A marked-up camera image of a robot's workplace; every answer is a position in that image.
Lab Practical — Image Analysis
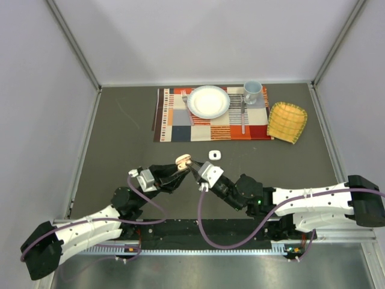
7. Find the patchwork placemat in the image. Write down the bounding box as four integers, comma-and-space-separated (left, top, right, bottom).
152, 86, 273, 142

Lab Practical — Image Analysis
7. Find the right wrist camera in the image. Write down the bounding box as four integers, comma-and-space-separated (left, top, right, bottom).
197, 161, 224, 191

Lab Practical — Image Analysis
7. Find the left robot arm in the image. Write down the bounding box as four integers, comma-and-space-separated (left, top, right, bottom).
20, 161, 192, 281

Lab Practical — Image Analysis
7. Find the light blue cup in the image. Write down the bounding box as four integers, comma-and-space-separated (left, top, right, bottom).
243, 81, 263, 105

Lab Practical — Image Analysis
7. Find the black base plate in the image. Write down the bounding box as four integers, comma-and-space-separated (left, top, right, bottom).
132, 218, 286, 251

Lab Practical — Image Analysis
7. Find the grey cable duct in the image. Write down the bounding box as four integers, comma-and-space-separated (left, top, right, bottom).
81, 239, 304, 257

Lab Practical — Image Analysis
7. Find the aluminium frame rail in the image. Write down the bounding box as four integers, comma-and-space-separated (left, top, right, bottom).
56, 219, 374, 250

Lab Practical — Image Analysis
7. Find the beige earbud charging case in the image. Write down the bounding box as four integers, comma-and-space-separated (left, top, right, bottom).
175, 154, 192, 171

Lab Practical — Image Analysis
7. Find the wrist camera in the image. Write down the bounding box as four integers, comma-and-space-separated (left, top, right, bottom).
197, 161, 224, 191
128, 169, 157, 193

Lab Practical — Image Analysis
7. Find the silver fork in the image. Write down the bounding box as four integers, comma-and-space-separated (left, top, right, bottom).
181, 90, 194, 126

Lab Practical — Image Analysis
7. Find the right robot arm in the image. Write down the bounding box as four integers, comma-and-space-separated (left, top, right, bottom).
187, 161, 384, 238

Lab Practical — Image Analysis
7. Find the white plate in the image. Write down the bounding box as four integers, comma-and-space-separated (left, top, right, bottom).
188, 85, 230, 119

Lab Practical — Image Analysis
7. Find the pink handled knife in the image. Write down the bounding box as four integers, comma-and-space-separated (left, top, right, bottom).
241, 99, 245, 135

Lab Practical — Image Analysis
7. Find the yellow woven cloth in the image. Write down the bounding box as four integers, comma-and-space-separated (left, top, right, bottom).
266, 102, 308, 145

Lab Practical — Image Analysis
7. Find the white earbud charging case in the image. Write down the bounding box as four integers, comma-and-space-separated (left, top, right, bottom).
208, 150, 222, 161

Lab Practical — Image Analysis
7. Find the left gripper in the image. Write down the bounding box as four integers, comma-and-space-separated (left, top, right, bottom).
135, 161, 191, 208

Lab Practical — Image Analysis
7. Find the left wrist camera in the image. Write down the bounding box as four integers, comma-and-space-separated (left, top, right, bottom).
128, 169, 157, 193

